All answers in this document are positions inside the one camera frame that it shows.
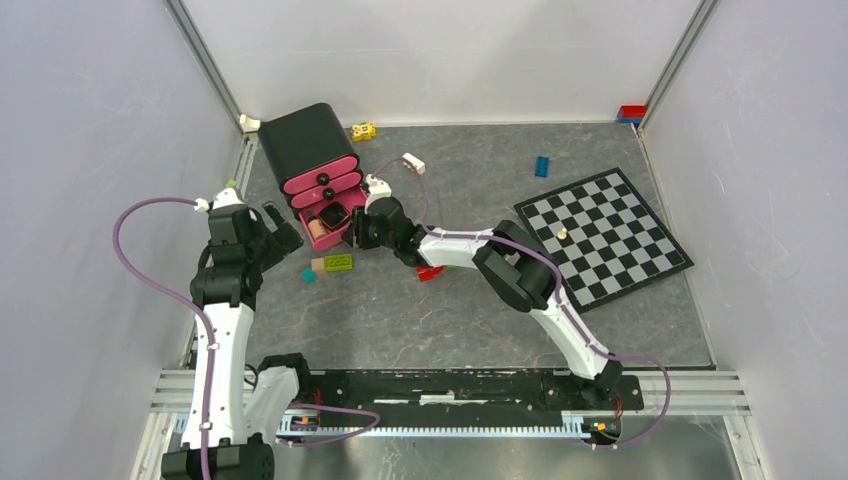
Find yellow toy block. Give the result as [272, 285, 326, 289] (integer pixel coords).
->
[350, 122, 377, 142]

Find red blue corner blocks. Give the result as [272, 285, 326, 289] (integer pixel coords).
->
[616, 105, 647, 125]

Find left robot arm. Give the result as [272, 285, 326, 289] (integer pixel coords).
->
[161, 200, 314, 479]

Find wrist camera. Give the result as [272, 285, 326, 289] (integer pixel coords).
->
[193, 187, 244, 213]
[363, 174, 392, 213]

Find black white chessboard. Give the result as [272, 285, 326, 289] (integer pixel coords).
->
[514, 167, 694, 314]

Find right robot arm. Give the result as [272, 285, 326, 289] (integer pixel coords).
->
[345, 197, 623, 408]

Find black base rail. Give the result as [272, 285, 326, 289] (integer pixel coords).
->
[304, 368, 645, 433]

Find black pink drawer organizer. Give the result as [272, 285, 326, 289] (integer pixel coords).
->
[258, 102, 366, 252]

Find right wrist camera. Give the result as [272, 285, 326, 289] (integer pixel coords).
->
[363, 174, 392, 213]

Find teal cube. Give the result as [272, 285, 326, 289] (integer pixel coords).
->
[301, 269, 317, 283]

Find white lego brick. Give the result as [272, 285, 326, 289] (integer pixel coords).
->
[402, 153, 426, 175]

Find wooden cube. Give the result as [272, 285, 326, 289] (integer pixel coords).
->
[311, 258, 328, 275]

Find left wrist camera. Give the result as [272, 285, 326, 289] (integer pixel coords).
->
[193, 187, 244, 213]

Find foundation bottle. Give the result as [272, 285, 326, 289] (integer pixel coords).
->
[305, 210, 328, 241]

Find green lego brick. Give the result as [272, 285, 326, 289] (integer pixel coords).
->
[323, 253, 354, 273]

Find blue lego brick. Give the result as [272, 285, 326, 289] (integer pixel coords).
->
[534, 156, 550, 178]

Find white toy block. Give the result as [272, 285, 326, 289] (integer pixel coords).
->
[238, 113, 261, 135]

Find red D-shaped toy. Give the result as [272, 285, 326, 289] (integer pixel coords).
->
[416, 266, 445, 282]

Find black compact case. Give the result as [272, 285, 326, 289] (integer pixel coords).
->
[318, 202, 350, 231]

